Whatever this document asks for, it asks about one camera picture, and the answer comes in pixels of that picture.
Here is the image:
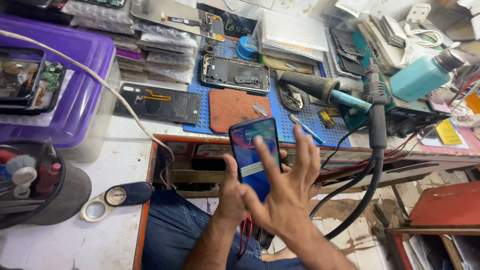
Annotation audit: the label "person's left hand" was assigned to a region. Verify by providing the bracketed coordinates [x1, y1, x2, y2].
[216, 149, 289, 223]

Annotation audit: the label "person's right hand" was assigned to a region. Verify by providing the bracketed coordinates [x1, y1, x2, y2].
[240, 124, 322, 236]

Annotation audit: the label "blue smartphone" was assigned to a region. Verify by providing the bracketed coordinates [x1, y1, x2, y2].
[228, 115, 283, 203]

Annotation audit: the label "person's blue jeans leg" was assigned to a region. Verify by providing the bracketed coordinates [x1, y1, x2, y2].
[141, 188, 308, 270]

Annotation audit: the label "blue perforated work mat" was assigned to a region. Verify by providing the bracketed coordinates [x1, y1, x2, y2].
[183, 36, 352, 148]

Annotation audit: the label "yellow small component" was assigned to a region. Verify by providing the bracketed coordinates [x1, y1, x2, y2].
[317, 107, 342, 130]

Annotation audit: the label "razor blade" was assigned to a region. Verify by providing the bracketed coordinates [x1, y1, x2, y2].
[252, 102, 271, 117]

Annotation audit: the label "orange sponge pad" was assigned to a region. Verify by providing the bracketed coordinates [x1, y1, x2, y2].
[208, 88, 273, 134]

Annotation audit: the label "black phone back cover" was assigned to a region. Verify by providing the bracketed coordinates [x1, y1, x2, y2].
[113, 82, 203, 125]

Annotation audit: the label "teal rework station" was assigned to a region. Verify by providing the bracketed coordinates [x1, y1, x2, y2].
[340, 30, 452, 139]

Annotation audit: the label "blue solder spool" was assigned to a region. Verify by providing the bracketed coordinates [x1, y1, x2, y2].
[235, 35, 259, 61]

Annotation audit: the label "red wooden stool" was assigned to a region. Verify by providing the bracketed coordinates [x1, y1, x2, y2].
[390, 180, 480, 270]

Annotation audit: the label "bubble wrap packets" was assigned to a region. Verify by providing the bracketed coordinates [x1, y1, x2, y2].
[255, 9, 331, 63]

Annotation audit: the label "yellow card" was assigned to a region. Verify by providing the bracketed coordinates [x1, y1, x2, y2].
[434, 118, 463, 147]

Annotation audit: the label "stack of bagged phone parts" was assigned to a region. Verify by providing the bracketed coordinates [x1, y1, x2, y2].
[61, 0, 199, 85]

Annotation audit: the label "black box with print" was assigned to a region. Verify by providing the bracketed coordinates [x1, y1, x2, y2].
[196, 2, 259, 40]

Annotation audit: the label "teal solvent dispenser bottle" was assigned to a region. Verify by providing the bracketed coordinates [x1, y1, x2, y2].
[388, 47, 467, 103]

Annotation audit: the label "black mesh tool holder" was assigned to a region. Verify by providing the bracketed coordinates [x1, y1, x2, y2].
[0, 139, 93, 230]

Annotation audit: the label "purple plastic storage box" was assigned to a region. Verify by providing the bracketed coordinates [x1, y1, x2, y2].
[0, 13, 122, 163]

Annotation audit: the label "disassembled black phone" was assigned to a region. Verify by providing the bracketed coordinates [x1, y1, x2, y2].
[0, 46, 68, 116]

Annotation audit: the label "red wires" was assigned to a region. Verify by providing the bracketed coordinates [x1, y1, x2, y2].
[236, 215, 256, 261]

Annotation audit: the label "blue handled screwdriver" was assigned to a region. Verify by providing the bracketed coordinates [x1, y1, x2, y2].
[288, 113, 327, 145]

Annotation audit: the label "black thick hose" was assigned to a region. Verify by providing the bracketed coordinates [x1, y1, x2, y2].
[309, 148, 385, 241]

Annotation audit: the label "hot air gun handle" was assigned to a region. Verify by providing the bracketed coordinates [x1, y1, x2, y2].
[275, 70, 373, 114]

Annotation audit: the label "black soldering iron handle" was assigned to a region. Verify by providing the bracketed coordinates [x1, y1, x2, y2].
[361, 57, 389, 151]

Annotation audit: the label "opened phone frame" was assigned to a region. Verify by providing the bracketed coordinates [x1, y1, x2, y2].
[199, 54, 271, 95]

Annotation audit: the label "black phone frame parts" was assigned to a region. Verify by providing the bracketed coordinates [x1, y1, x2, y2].
[328, 27, 367, 79]

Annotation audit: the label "white cable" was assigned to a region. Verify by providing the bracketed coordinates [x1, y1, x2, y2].
[0, 28, 176, 188]

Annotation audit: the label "phone screen with flex cable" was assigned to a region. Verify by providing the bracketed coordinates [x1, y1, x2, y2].
[130, 0, 226, 43]

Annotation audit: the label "white charger with cable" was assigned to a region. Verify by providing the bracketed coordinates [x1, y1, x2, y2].
[401, 3, 445, 49]

